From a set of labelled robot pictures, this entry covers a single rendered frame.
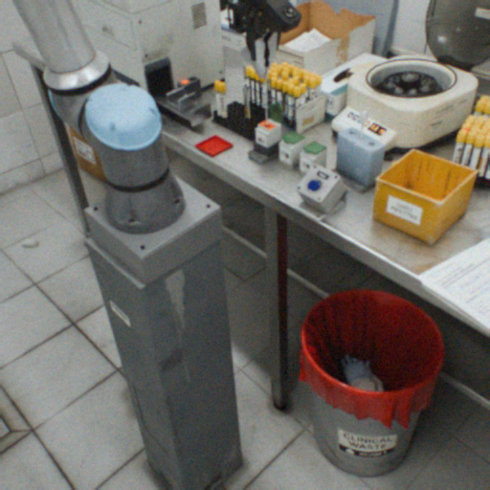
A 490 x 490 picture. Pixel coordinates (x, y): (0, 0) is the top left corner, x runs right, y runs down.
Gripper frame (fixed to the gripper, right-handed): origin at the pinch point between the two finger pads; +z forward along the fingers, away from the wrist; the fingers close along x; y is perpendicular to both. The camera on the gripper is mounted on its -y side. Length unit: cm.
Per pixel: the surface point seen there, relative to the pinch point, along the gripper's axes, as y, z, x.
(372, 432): -43, 82, 7
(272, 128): -1.9, 12.7, 0.1
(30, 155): 170, 95, -2
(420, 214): -43.1, 14.5, 2.6
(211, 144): 13.1, 20.2, 6.5
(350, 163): -21.4, 15.9, -4.5
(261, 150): -0.5, 18.2, 2.3
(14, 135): 170, 83, 1
